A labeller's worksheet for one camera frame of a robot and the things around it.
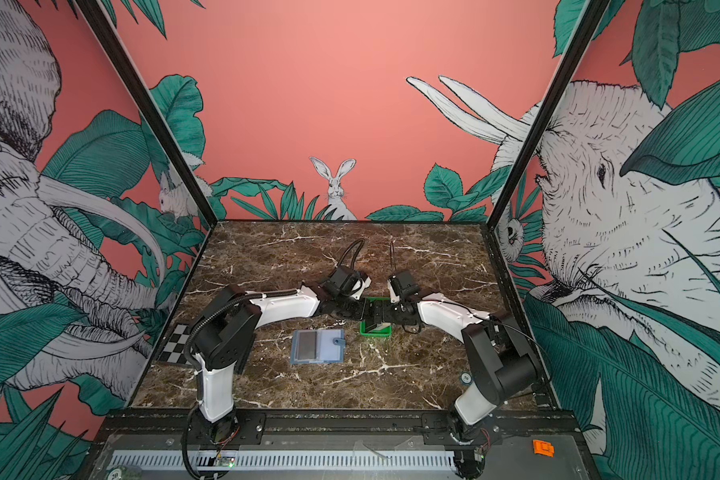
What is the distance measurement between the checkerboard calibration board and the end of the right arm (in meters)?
0.61

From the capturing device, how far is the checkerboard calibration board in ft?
2.74

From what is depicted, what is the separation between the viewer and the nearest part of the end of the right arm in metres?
0.68
